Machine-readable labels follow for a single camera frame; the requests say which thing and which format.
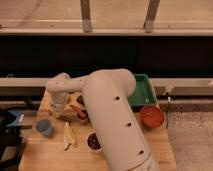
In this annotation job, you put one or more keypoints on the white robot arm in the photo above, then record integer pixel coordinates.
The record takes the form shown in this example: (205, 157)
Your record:
(105, 94)

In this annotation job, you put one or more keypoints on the black rectangular block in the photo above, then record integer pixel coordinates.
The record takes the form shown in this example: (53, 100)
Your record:
(80, 99)

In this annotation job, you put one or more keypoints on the small brown cup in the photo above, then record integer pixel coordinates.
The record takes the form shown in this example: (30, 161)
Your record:
(85, 119)

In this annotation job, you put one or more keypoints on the green plastic tray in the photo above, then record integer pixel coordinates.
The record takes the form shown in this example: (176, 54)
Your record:
(144, 94)

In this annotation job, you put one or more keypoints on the red orange bowl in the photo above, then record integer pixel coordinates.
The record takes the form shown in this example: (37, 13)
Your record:
(151, 116)

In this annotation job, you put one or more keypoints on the white cup with brown contents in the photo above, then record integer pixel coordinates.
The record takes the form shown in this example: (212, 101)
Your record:
(93, 143)

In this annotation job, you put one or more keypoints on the yellow banana peel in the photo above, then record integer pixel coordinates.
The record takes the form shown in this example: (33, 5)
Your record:
(69, 137)

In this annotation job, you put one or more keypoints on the blue plastic cup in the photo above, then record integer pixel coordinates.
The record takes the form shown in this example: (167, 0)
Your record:
(44, 127)

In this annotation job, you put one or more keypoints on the black chair with blue item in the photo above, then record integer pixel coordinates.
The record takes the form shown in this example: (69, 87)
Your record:
(9, 137)

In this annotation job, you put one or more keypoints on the red handled spoon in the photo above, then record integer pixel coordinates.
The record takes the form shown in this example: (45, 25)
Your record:
(79, 112)

